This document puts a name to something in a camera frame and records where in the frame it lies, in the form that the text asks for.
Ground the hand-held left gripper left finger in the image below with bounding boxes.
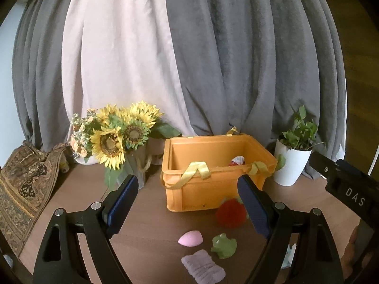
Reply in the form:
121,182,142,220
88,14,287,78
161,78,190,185
32,174,140,284

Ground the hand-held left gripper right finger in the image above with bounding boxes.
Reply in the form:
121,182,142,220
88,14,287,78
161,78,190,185
238,174,345,284

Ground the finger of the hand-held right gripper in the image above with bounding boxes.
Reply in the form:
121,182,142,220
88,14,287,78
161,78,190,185
307,151,338,182

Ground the red fuzzy pompom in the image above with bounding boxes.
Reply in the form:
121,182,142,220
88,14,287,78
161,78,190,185
215,197,248,228

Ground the green frog toy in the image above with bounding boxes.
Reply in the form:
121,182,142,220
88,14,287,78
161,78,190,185
211,234,237,258

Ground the orange plastic bin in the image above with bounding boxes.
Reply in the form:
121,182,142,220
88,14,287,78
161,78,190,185
161,134,279,213

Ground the pink egg sponge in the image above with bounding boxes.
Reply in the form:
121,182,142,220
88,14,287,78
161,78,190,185
178,232,203,247

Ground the person's right hand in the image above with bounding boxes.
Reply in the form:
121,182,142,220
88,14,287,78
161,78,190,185
343,225,369,270

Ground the white plant pot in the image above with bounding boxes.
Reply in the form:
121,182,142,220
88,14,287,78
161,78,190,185
273,139,312,187

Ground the green potted plant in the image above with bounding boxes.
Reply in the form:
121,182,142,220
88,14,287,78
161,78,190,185
275,105,325,171

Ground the grey ribbed vase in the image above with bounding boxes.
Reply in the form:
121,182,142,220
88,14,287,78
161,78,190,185
117,138,152,189

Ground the sunflower bouquet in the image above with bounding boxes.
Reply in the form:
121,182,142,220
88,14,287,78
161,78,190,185
90,101,182,187

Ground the white paper packet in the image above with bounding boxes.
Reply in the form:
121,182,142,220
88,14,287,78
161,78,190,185
281,243,298,270

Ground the peach flower bunch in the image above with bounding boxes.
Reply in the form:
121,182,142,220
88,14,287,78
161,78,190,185
69,109,102,164

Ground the brown patterned cloth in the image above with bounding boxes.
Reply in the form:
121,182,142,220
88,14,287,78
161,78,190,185
0,141,74,257

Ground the grey curtain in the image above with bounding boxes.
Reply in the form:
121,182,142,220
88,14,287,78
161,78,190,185
163,0,347,181
12,0,87,152

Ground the white curtain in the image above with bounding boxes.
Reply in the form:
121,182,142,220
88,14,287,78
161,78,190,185
61,0,205,139

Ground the white cable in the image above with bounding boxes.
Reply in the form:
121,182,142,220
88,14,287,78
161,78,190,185
367,144,379,176

